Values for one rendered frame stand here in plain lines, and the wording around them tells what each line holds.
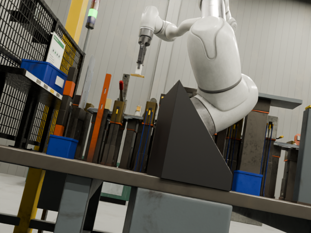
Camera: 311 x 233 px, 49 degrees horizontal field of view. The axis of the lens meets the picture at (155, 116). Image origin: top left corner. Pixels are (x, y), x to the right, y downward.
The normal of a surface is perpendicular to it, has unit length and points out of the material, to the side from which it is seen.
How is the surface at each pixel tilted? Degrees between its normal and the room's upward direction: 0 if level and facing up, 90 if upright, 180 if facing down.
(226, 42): 102
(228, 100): 119
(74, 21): 90
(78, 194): 90
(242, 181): 90
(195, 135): 90
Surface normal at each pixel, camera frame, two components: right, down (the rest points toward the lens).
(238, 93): 0.51, 0.29
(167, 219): 0.12, -0.14
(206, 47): -0.34, 0.33
